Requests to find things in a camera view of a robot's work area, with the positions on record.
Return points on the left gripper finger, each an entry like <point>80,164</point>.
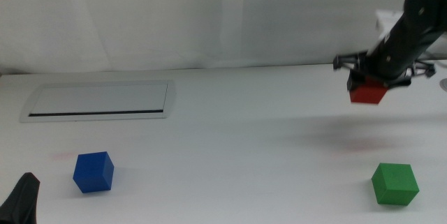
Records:
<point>21,203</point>

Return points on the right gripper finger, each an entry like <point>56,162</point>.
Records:
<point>352,81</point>

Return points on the red cube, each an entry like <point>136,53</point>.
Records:
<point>366,95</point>

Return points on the blue cube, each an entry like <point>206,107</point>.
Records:
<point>92,173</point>

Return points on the green cube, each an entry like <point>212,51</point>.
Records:
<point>394,185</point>

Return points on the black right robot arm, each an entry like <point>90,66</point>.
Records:
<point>408,32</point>

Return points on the grey round table grommet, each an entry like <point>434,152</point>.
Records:
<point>444,85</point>

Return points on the white backdrop curtain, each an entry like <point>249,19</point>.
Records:
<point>174,18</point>

